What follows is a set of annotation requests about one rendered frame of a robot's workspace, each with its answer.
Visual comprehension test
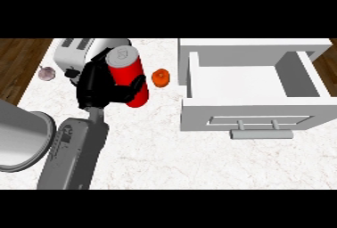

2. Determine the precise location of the pale garlic bulb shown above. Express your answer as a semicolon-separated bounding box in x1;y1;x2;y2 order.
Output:
37;66;58;82

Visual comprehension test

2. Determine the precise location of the orange fruit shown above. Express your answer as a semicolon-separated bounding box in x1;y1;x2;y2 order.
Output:
151;68;172;88

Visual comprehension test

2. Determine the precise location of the red can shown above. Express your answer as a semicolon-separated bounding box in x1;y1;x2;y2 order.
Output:
104;45;151;109

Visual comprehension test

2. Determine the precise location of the white toaster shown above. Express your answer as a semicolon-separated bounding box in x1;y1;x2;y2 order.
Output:
54;38;133;78

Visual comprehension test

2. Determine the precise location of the white drawer cabinet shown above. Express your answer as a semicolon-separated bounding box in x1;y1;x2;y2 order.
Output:
176;38;333;87

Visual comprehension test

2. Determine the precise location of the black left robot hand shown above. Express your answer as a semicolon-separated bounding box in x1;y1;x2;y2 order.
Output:
76;46;148;110

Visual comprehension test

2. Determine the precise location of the grey drawer handle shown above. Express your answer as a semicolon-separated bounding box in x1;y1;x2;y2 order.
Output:
230;119;296;140

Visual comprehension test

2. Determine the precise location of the white open drawer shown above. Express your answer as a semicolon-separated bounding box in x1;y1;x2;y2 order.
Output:
179;51;332;132

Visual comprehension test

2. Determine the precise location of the grey round pot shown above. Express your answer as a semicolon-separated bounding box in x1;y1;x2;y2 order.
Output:
0;99;58;174

